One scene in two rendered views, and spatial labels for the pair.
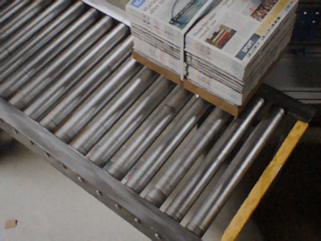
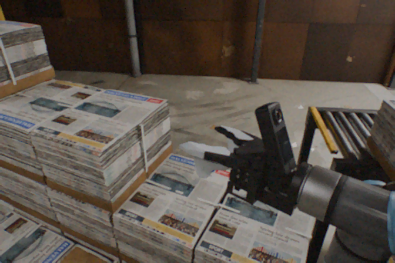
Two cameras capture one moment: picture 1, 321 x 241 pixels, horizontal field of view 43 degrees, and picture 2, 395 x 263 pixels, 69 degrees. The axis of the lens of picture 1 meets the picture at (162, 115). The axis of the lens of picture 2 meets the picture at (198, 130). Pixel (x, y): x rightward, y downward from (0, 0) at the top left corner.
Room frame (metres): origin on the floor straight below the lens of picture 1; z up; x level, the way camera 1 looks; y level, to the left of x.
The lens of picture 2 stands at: (1.11, -1.42, 1.52)
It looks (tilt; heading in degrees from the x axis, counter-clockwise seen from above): 31 degrees down; 148
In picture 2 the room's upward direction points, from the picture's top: straight up
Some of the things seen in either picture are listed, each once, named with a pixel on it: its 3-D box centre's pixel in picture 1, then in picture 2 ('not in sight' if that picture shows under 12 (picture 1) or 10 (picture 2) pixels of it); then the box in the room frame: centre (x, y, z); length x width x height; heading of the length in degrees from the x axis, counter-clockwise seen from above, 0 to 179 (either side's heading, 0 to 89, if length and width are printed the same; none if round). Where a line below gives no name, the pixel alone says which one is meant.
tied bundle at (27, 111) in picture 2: not in sight; (53, 126); (-0.03, -1.38, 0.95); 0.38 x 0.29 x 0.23; 122
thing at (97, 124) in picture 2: not in sight; (105, 114); (0.21, -1.22, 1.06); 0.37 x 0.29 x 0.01; 122
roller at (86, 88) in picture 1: (94, 80); not in sight; (0.81, 0.21, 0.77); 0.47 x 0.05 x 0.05; 141
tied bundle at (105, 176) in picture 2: not in sight; (110, 144); (0.22, -1.22, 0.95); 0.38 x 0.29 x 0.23; 122
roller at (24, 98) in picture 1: (65, 61); not in sight; (0.89, 0.31, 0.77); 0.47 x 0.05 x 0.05; 141
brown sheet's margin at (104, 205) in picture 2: not in sight; (114, 163); (0.22, -1.22, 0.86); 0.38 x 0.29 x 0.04; 122
